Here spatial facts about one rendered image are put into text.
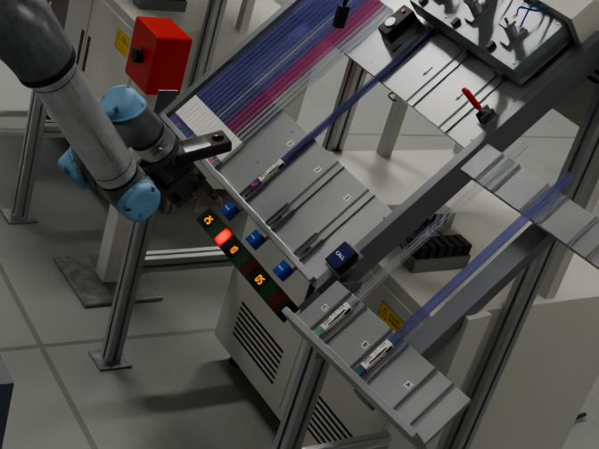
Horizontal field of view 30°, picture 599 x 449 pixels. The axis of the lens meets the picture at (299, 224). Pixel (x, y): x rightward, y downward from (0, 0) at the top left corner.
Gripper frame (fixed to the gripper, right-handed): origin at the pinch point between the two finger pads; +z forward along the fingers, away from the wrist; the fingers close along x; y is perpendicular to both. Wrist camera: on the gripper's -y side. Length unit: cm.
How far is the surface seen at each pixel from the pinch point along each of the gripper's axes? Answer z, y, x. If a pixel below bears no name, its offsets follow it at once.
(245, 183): 4.2, -6.3, -3.1
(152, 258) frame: 36, 22, -38
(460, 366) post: 15, -12, 57
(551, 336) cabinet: 70, -36, 32
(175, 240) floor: 87, 19, -93
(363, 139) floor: 176, -62, -159
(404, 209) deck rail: 3.0, -24.1, 31.7
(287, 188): 4.2, -11.6, 6.1
